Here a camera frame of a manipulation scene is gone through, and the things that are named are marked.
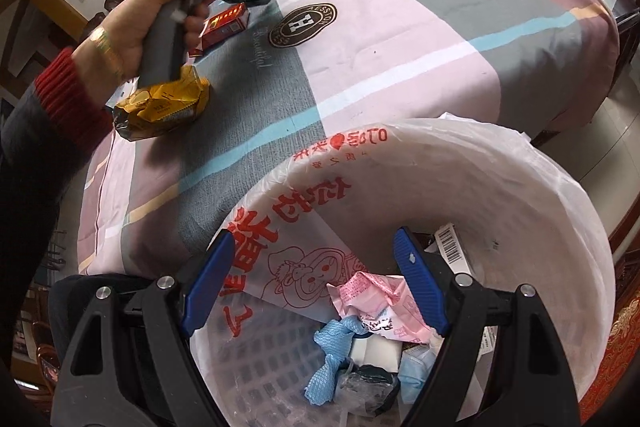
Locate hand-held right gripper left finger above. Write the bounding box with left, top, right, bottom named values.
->
left=50, top=231, right=236, bottom=427

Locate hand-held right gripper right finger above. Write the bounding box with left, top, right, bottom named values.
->
left=392, top=227, right=581, bottom=427

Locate pink plastic bag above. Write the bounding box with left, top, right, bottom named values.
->
left=327, top=272, right=441, bottom=343

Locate yellow snack packet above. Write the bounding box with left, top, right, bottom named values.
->
left=112, top=66, right=211, bottom=142

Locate small red box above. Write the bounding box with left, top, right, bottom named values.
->
left=189, top=3, right=249, bottom=56

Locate white lattice trash bin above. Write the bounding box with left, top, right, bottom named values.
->
left=190, top=117, right=618, bottom=427

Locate white printed plastic bin liner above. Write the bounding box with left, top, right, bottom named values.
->
left=190, top=117, right=618, bottom=427

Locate person's left forearm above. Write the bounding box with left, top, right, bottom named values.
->
left=0, top=47, right=116, bottom=288

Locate person's left hand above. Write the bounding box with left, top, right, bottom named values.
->
left=70, top=0, right=212, bottom=105

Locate white barcode box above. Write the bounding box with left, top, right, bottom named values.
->
left=435, top=222, right=476, bottom=278

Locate blue mesh cloth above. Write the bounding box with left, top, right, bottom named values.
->
left=304, top=314, right=368, bottom=408

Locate dark crumpled wrapper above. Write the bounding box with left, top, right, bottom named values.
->
left=345, top=364, right=396, bottom=413

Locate red patterned cushion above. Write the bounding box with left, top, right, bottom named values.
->
left=595, top=287, right=640, bottom=427

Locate pink grey plaid tablecloth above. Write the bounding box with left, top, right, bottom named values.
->
left=77, top=0, right=621, bottom=275

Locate gold bracelet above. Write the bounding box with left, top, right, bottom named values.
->
left=89, top=27, right=126, bottom=80

